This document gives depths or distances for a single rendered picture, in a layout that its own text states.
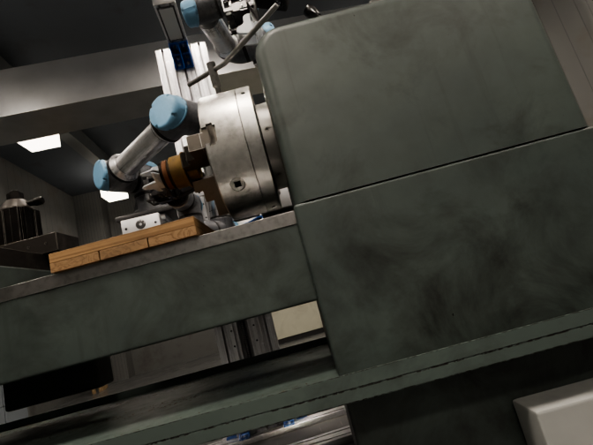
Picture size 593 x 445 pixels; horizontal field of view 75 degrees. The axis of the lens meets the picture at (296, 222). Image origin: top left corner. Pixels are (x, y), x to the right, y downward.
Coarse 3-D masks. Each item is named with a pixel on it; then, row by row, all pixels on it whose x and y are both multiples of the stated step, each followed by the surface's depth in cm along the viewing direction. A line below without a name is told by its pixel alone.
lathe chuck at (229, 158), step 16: (208, 96) 91; (224, 96) 88; (208, 112) 85; (224, 112) 84; (224, 128) 83; (240, 128) 83; (208, 144) 83; (224, 144) 83; (240, 144) 83; (208, 160) 83; (224, 160) 83; (240, 160) 83; (224, 176) 84; (240, 176) 85; (256, 176) 85; (224, 192) 86; (240, 192) 87; (256, 192) 88; (240, 208) 91; (256, 208) 93
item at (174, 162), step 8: (168, 160) 95; (176, 160) 95; (160, 168) 95; (168, 168) 95; (176, 168) 94; (200, 168) 101; (160, 176) 94; (168, 176) 94; (176, 176) 94; (184, 176) 94; (192, 176) 96; (200, 176) 97; (168, 184) 95; (176, 184) 96; (184, 184) 96
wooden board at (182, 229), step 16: (160, 224) 77; (176, 224) 77; (192, 224) 77; (112, 240) 77; (128, 240) 77; (144, 240) 77; (160, 240) 77; (176, 240) 77; (64, 256) 77; (80, 256) 77; (96, 256) 76; (112, 256) 76
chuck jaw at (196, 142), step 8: (208, 128) 84; (192, 136) 85; (200, 136) 85; (208, 136) 84; (216, 136) 84; (192, 144) 85; (200, 144) 85; (184, 152) 89; (192, 152) 85; (200, 152) 86; (184, 160) 92; (192, 160) 89; (200, 160) 90; (184, 168) 92; (192, 168) 94
